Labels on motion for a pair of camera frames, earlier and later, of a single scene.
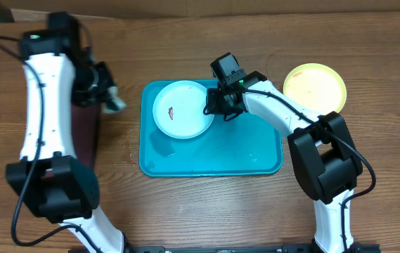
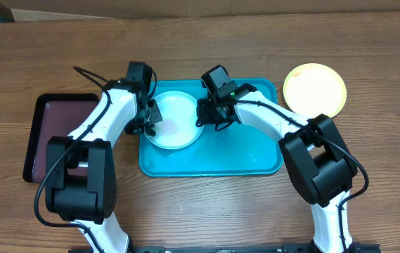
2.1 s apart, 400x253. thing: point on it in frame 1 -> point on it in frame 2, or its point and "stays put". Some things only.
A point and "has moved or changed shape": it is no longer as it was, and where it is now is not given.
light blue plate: (178, 109) has moved or changed shape
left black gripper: (85, 100) -> (131, 128)
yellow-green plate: (318, 88) stays put
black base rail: (190, 248) stays put
